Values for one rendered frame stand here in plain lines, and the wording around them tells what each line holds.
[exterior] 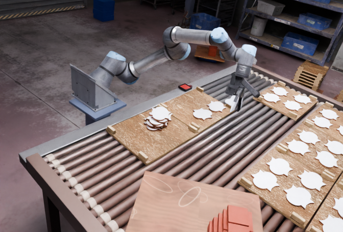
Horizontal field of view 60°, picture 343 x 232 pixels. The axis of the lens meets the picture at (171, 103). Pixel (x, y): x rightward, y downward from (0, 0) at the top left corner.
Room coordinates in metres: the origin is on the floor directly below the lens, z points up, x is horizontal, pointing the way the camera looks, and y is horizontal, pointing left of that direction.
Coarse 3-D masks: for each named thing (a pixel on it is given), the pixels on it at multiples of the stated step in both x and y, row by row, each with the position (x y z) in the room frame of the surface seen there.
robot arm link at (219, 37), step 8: (168, 32) 1.65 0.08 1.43; (176, 32) 1.63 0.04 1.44; (184, 32) 1.59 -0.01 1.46; (192, 32) 1.56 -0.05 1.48; (200, 32) 1.53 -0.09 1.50; (208, 32) 1.50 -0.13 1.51; (216, 32) 1.45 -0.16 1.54; (224, 32) 1.44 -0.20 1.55; (168, 40) 1.65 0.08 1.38; (176, 40) 1.63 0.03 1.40; (184, 40) 1.59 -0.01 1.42; (192, 40) 1.54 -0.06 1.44; (200, 40) 1.51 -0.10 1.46; (208, 40) 1.47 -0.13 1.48; (216, 40) 1.42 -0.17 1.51; (224, 40) 1.43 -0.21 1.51; (224, 48) 1.45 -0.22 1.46
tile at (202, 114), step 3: (201, 108) 1.67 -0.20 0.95; (195, 111) 1.62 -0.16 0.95; (198, 111) 1.63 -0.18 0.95; (201, 111) 1.63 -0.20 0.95; (204, 111) 1.64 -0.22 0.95; (207, 111) 1.64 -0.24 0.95; (210, 111) 1.65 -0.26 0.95; (195, 114) 1.58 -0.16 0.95; (198, 114) 1.59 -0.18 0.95; (201, 114) 1.60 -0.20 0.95; (204, 114) 1.60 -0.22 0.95; (207, 114) 1.61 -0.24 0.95; (210, 114) 1.61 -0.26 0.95; (195, 117) 1.56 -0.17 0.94; (198, 117) 1.55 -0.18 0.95; (201, 117) 1.56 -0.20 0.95; (204, 117) 1.57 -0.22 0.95; (207, 117) 1.57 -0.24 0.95; (210, 117) 1.58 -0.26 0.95
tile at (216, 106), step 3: (213, 102) 1.77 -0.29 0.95; (216, 102) 1.77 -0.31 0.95; (219, 102) 1.78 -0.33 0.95; (207, 105) 1.72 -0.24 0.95; (210, 105) 1.73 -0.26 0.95; (213, 105) 1.73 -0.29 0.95; (216, 105) 1.74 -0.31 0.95; (219, 105) 1.75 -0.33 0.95; (222, 105) 1.75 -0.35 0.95; (210, 108) 1.69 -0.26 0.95; (213, 108) 1.69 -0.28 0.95; (216, 108) 1.70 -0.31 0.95; (219, 108) 1.71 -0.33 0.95; (222, 108) 1.71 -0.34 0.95; (225, 108) 1.73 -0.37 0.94; (213, 111) 1.67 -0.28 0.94; (216, 111) 1.67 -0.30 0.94; (219, 111) 1.68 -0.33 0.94
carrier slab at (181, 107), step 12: (180, 96) 1.80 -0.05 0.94; (192, 96) 1.82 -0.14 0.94; (204, 96) 1.85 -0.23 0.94; (168, 108) 1.62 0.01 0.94; (180, 108) 1.64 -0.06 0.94; (192, 108) 1.67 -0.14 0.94; (204, 108) 1.69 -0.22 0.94; (228, 108) 1.75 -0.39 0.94; (180, 120) 1.51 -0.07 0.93; (192, 120) 1.53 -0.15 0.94; (204, 120) 1.55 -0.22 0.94; (216, 120) 1.57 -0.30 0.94
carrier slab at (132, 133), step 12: (132, 120) 1.42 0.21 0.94; (108, 132) 1.29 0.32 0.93; (120, 132) 1.30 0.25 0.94; (132, 132) 1.31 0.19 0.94; (144, 132) 1.33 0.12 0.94; (156, 132) 1.35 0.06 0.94; (168, 132) 1.37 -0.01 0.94; (180, 132) 1.39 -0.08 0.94; (192, 132) 1.41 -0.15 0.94; (132, 144) 1.21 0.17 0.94; (144, 144) 1.23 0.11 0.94; (156, 144) 1.24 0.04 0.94; (168, 144) 1.26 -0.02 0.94; (180, 144) 1.28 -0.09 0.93; (156, 156) 1.15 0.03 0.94
